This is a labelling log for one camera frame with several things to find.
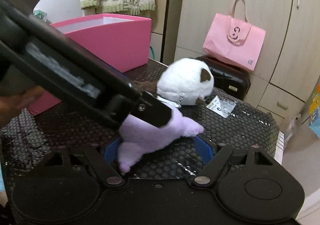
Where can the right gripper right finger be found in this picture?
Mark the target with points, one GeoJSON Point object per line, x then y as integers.
{"type": "Point", "coordinates": [215, 159]}

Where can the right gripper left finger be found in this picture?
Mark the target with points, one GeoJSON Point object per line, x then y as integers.
{"type": "Point", "coordinates": [99, 161]}

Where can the purple plush toy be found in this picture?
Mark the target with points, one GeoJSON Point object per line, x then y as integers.
{"type": "Point", "coordinates": [139, 137]}

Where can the white brown plush cat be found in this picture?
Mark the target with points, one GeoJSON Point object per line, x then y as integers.
{"type": "Point", "coordinates": [187, 81]}

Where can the left hand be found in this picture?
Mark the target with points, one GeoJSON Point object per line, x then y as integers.
{"type": "Point", "coordinates": [12, 106]}

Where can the small printed card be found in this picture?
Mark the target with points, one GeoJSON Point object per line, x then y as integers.
{"type": "Point", "coordinates": [221, 106]}

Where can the black suitcase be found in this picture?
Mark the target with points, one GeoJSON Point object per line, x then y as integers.
{"type": "Point", "coordinates": [231, 79]}

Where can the pink storage box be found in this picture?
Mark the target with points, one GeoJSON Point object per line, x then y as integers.
{"type": "Point", "coordinates": [88, 55]}

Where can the colourful paper gift bag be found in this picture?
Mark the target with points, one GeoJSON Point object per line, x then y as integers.
{"type": "Point", "coordinates": [314, 110]}

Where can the teal bag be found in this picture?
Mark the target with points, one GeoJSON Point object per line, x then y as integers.
{"type": "Point", "coordinates": [152, 53]}

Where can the pink tote bag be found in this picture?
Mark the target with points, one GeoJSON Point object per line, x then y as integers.
{"type": "Point", "coordinates": [234, 41]}

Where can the beige wardrobe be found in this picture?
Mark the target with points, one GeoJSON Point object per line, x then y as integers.
{"type": "Point", "coordinates": [276, 41]}

